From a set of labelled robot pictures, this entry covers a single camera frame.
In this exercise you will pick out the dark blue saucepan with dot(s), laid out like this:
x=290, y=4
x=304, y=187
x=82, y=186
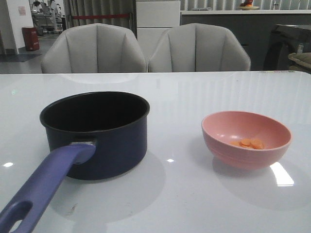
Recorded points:
x=91, y=136

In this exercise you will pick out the pink plastic bowl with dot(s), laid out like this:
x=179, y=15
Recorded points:
x=220, y=128

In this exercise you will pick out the orange ham slices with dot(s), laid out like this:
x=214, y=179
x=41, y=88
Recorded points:
x=248, y=143

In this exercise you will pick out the right grey upholstered chair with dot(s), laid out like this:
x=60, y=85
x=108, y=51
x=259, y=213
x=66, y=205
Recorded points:
x=197, y=47

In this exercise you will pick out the grey upholstered chair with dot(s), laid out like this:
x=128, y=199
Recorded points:
x=95, y=48
x=197, y=47

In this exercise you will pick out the left grey upholstered chair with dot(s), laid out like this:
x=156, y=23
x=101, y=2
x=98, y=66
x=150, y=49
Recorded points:
x=95, y=48

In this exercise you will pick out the white cabinet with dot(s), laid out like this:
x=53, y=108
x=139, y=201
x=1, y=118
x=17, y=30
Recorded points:
x=153, y=17

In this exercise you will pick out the red barrier tape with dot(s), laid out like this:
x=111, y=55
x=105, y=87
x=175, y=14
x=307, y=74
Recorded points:
x=101, y=16

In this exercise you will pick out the grey curtain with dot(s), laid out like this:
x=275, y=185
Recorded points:
x=101, y=7

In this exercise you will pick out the fruit plate on counter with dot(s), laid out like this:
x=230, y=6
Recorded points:
x=248, y=5

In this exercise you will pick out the red bin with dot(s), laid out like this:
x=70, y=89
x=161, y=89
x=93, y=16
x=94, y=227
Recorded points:
x=30, y=38

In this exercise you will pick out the dark grey appliance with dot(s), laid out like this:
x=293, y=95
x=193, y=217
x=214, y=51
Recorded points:
x=284, y=40

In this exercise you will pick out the beige cushion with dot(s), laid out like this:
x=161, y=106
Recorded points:
x=300, y=62

